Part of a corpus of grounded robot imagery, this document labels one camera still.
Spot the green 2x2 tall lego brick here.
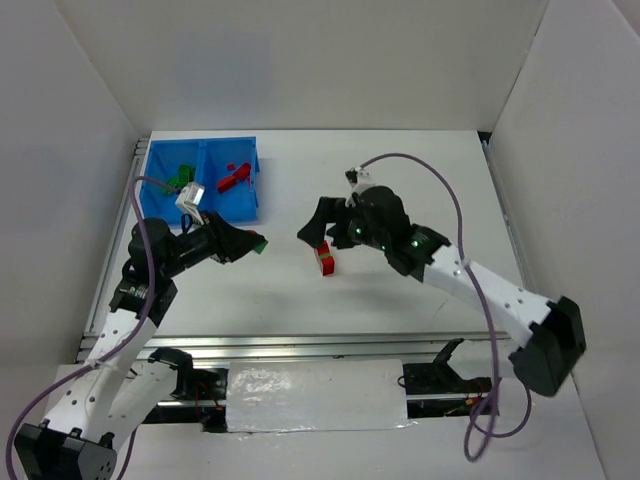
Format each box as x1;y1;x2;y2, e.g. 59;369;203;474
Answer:
253;240;268;255

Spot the red green lego tower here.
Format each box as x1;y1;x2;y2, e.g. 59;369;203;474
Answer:
314;240;336;277

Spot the green 2x4 lego plate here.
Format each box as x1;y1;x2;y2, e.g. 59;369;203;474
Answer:
161;176;183;196

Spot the dark green 2x2 lego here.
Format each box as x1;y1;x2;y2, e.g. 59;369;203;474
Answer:
178;164;196;183

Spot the red 2x4 lego brick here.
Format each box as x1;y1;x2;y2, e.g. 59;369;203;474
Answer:
233;162;251;182

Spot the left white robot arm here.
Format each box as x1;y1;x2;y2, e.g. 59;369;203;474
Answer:
8;212;267;479

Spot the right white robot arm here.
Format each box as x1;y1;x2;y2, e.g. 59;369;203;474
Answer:
297;185;586;397

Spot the blue two-compartment bin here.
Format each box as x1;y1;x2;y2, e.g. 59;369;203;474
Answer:
144;137;260;224

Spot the white foil-covered panel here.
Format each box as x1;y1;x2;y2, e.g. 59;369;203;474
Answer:
226;359;409;433

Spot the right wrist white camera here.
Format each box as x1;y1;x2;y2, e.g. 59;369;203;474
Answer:
345;166;377;208

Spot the wrist white camera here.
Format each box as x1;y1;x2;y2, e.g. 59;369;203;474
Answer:
175;182;205;224
345;166;377;208

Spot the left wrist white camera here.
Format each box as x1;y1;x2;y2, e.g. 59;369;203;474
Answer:
175;182;205;224

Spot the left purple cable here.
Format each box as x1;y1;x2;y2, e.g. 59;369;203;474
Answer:
4;175;189;480

